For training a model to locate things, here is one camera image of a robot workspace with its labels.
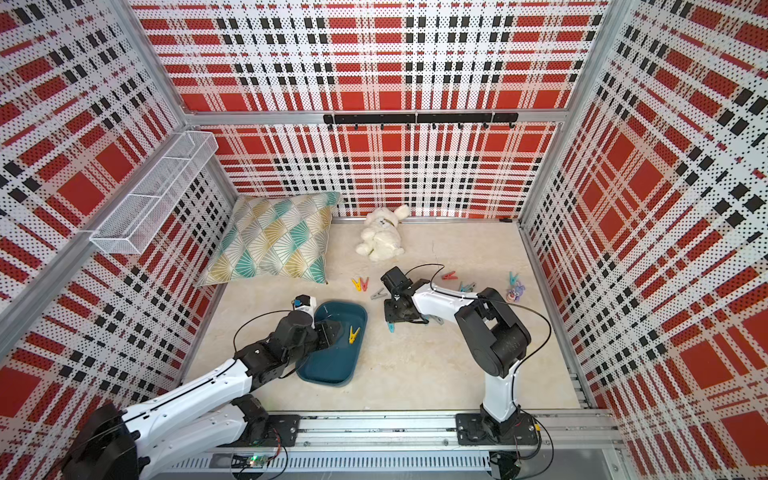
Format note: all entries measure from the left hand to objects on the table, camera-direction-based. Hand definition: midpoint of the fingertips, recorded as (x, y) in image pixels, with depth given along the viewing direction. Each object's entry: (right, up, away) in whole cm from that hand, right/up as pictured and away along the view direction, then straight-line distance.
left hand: (340, 326), depth 84 cm
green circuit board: (-17, -28, -15) cm, 36 cm away
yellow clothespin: (+3, -4, +5) cm, 7 cm away
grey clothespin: (+10, +7, +15) cm, 19 cm away
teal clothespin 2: (+56, +11, +20) cm, 61 cm away
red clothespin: (+34, +12, +21) cm, 42 cm away
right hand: (+16, +1, +10) cm, 19 cm away
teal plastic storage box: (0, -9, -6) cm, 10 cm away
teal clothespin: (+14, -2, +7) cm, 16 cm away
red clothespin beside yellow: (+4, +10, +18) cm, 21 cm away
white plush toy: (+10, +26, +19) cm, 34 cm away
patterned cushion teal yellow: (-24, +27, +12) cm, 38 cm away
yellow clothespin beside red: (+2, +10, +18) cm, 20 cm away
